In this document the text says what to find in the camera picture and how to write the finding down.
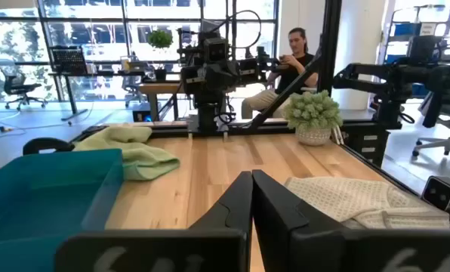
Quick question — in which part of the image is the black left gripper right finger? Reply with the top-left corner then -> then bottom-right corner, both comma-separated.
251,169 -> 347,272

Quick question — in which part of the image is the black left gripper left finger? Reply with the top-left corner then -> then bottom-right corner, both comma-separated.
189,170 -> 254,243

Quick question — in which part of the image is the white waffle-weave towel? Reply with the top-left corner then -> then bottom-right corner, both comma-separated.
284,176 -> 450,230

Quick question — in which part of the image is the light green microfiber towel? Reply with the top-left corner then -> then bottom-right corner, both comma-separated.
72,125 -> 181,182

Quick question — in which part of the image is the wooden desk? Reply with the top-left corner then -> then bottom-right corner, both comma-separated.
137,81 -> 186,122

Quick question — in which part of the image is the small green desk plant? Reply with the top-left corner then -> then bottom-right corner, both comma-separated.
146,29 -> 174,82

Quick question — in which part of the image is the black computer tower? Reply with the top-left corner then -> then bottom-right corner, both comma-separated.
131,101 -> 153,123

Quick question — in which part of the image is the person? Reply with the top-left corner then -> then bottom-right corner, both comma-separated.
241,26 -> 320,120

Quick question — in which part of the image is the green plant in white pot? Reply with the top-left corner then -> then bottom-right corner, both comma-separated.
282,89 -> 344,147

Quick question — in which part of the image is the black drawer cabinet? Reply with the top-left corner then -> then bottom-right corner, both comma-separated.
339,122 -> 392,168

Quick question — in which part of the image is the black standing desk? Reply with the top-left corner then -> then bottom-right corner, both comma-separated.
48,70 -> 150,122

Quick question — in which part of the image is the black pegboard panel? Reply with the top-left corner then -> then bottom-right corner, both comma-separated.
50,45 -> 88,75

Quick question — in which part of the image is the black curved hook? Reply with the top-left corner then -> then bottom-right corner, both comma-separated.
22,137 -> 76,156

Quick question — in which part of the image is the black office chair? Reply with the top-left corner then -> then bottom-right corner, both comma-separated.
0,58 -> 49,112

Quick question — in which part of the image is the teal plastic bin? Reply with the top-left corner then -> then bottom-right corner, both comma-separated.
0,148 -> 125,272

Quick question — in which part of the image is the office chair with white base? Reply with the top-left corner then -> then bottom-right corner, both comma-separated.
411,100 -> 450,172

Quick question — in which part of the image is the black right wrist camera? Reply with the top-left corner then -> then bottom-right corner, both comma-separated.
202,36 -> 230,63

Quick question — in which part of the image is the black table-level camera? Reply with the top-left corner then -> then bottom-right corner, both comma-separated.
421,175 -> 450,227

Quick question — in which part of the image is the white floor cable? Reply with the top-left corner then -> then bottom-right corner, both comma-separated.
0,109 -> 26,145

